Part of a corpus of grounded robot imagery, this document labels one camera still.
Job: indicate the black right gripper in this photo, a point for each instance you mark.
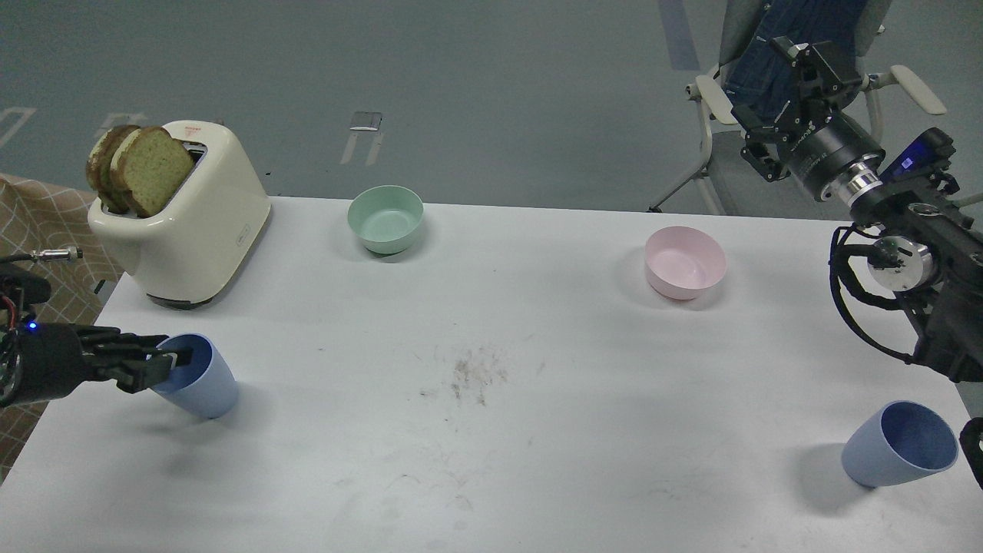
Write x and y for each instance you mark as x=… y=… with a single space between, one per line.
x=812 y=139

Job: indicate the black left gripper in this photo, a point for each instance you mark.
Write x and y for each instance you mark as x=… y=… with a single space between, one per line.
x=133 y=362

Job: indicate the blue cup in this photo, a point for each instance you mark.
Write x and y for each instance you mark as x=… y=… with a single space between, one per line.
x=902 y=442
x=204 y=385

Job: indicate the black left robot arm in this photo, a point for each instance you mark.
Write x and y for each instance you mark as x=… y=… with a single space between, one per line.
x=46 y=361

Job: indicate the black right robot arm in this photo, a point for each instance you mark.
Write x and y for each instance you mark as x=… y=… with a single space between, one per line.
x=909 y=248

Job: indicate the grey office chair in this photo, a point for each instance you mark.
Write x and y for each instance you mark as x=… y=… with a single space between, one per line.
x=742 y=179

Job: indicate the cream toaster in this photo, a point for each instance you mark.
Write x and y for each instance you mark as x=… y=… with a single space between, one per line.
x=185 y=255

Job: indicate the pink bowl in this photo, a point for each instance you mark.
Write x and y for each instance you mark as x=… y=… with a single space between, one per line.
x=682 y=263

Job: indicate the bread slice front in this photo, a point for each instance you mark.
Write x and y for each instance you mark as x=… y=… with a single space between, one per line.
x=148 y=168

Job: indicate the bread slice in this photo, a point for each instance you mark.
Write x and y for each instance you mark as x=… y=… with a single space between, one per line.
x=97 y=167
x=148 y=168

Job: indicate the bread slice back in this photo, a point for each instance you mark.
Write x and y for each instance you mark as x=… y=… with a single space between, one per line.
x=97 y=167

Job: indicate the green bowl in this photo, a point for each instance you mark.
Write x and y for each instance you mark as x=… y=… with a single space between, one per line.
x=386 y=219

